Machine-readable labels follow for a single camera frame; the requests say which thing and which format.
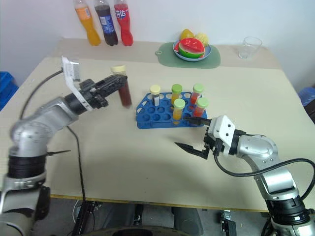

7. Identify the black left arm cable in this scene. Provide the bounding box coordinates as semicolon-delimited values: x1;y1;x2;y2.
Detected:
19;69;88;236

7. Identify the blue crate right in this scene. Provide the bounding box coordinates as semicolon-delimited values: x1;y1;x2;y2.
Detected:
298;85;315;107

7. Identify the black cable tie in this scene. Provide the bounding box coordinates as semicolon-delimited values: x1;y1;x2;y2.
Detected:
46;149;72;156

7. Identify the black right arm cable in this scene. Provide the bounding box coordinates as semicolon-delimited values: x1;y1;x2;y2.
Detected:
213;145;315;203

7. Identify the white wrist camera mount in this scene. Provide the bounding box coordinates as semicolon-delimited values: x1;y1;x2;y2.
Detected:
208;115;237;156
61;56;92;111

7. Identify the green placemat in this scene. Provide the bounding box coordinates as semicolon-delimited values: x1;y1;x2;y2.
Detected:
155;41;221;70

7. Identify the yellow toy pear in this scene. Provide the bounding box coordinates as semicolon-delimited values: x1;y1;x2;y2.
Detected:
180;29;195;41

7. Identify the orange soda bottle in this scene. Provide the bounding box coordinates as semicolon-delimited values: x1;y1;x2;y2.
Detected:
73;0;102;47

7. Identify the yellow toy pineapple piece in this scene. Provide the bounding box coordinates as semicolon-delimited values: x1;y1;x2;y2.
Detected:
194;32;210;48

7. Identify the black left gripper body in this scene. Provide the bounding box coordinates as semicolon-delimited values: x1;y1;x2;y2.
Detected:
78;78;110;109

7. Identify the clear tube pale yellow cap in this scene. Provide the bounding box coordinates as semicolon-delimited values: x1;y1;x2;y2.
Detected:
149;84;161;107

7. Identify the toy watermelon slice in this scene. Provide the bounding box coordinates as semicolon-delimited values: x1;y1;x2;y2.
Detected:
178;37;206;60

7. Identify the orange liquid tube green cap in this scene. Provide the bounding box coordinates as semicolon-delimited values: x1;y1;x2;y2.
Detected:
171;84;184;101
172;98;186;124

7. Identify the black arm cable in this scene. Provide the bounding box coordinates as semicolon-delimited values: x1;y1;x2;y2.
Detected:
213;145;315;203
19;69;88;236

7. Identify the grey rounded block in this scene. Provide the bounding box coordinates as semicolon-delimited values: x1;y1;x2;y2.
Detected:
170;206;204;236

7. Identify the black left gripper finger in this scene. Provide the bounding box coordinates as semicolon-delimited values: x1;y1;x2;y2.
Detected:
94;81;126;99
97;75;128;89

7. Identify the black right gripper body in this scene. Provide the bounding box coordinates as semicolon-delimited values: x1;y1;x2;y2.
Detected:
203;125;225;158

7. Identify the light blue plate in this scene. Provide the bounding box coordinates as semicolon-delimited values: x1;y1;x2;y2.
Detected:
172;39;212;62

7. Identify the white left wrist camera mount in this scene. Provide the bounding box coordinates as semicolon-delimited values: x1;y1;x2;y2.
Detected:
61;56;92;111

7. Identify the blue plastic crate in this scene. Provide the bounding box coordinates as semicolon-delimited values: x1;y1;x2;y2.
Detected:
0;71;20;112

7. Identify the red liquid tube green cap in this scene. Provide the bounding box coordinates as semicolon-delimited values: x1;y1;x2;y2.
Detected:
191;83;205;104
192;97;210;119

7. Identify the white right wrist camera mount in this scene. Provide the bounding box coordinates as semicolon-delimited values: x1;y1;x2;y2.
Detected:
208;115;237;156

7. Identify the dark red tube cream cap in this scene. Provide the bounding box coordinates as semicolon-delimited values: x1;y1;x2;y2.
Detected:
110;64;134;109

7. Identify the black box under table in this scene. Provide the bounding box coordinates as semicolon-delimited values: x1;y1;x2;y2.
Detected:
220;209;237;236

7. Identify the blue test tube rack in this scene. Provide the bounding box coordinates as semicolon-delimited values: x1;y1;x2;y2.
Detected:
135;91;209;129

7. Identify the clear glass cup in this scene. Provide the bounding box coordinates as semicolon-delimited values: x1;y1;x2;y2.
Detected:
237;36;263;60

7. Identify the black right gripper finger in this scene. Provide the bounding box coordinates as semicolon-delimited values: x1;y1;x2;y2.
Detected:
174;141;211;161
184;117;212;127

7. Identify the dark cola bottle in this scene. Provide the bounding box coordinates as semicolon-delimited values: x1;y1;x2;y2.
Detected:
94;0;120;47

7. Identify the red soda bottle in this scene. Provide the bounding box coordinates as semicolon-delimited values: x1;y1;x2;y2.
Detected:
113;0;134;47

